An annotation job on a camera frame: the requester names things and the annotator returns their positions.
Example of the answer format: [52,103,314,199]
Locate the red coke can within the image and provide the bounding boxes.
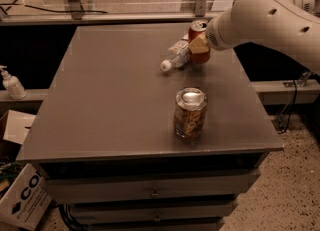
[188,19,210,64]

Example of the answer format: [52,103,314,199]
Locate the white printed cardboard box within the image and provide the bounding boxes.
[0,164,52,231]

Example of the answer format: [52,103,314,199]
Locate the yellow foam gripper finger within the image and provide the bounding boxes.
[189,32,210,54]

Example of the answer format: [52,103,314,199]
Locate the clear plastic water bottle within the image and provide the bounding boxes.
[160,34,190,72]

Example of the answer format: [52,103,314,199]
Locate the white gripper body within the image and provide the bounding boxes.
[205,9,245,51]

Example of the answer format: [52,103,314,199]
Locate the white pump dispenser bottle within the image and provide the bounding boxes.
[0,65,27,100]

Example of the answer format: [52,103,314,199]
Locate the grey drawer cabinet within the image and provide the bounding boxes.
[18,23,282,231]

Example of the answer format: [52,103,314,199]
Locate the open brown cardboard box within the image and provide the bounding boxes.
[0,110,35,159]

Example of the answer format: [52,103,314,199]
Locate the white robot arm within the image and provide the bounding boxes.
[189,0,320,75]

